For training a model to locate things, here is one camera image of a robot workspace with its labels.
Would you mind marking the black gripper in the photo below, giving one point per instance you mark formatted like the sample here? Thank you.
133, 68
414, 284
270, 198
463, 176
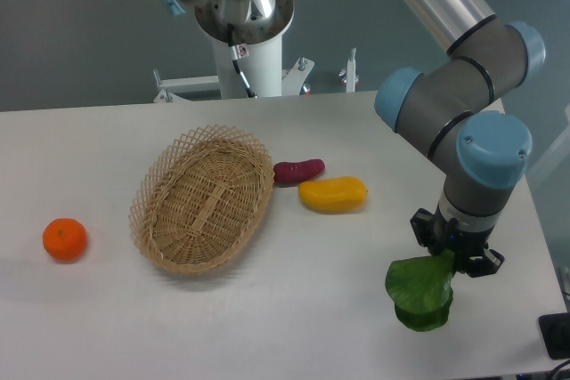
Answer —
470, 249

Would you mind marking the green bok choy vegetable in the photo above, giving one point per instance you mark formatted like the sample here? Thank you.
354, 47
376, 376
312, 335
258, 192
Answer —
421, 290

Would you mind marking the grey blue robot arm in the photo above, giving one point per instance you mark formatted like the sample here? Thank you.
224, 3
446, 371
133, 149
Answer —
445, 115

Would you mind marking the yellow mango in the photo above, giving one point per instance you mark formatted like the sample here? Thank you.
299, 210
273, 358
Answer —
333, 196

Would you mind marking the black device at table edge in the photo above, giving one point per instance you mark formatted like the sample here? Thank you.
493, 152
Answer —
555, 334

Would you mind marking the purple sweet potato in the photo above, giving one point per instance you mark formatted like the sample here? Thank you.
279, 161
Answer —
287, 173

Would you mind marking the woven wicker basket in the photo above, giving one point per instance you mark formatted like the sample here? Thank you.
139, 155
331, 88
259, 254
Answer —
202, 200

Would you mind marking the orange mandarin fruit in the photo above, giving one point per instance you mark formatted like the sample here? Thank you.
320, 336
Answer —
65, 239

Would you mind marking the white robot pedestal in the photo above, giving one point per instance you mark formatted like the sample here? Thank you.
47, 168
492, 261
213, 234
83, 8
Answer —
246, 37

